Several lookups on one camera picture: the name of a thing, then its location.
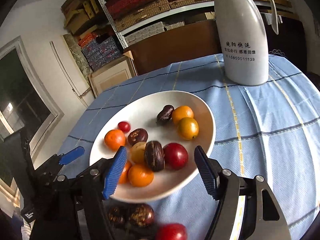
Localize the beige framed panel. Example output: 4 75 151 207
89 51 138 98

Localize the orange kumquat top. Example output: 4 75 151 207
171 105 194 125

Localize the red cherry tomato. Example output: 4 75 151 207
118 121 131 133

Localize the dark water chestnut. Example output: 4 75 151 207
128 204 155 228
107 206 128 227
157 105 174 125
144 140 165 172
127 128 149 146

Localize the small red plum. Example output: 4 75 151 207
155 223 188 240

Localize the orange tangerine front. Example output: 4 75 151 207
118 161 132 184

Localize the white thermos jug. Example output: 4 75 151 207
214 0 279 86

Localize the white oval plate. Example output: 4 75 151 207
89 90 216 203

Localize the orange kumquat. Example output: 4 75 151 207
177 117 199 140
171 105 194 125

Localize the stack of patterned boxes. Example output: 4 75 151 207
78 33 122 72

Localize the large yellow-orange persimmon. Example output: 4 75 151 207
130 141 146 164

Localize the blue checked tablecloth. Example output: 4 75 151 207
60 54 319 239

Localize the large orange tangerine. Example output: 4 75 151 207
128 164 154 187

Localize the dark water chestnut back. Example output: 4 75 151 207
144 140 165 172

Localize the brown wooden cabinet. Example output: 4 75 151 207
124 20 222 75

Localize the window with white frame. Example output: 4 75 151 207
0 36 65 205

